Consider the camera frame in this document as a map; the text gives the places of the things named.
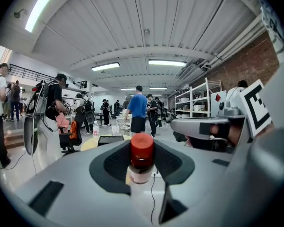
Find grey security camera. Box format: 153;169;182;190
13;8;28;19

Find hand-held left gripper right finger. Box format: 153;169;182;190
153;140;275;227

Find white ceiling pipes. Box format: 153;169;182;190
179;13;266;80

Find person's right forearm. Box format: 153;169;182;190
255;123;275;138

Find thin black cable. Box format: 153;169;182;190
150;173;157;224

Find black office chair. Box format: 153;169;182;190
58;106;86;154

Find black tablet screen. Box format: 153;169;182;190
97;135;125;147

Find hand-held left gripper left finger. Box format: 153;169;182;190
14;140;153;227

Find black metal railing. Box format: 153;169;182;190
9;63;55;83

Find clear water bottle red label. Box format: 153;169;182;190
92;121;100;138

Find orange cloth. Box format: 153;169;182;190
69;121;78;140

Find white board with red diamond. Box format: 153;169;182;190
210;90;228;118

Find small brown bottle red cap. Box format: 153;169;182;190
127;133;156;185

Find pink cloth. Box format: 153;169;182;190
56;112;71;134

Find long ceiling light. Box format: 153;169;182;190
25;0;59;33
91;62;121;72
148;59;187;68

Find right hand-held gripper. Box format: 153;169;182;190
170;79;273;154

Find white metal shelving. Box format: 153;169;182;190
174;77;223;118

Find round yellow table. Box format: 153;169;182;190
80;134;133;152

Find person's right hand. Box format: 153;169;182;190
210;123;243;148

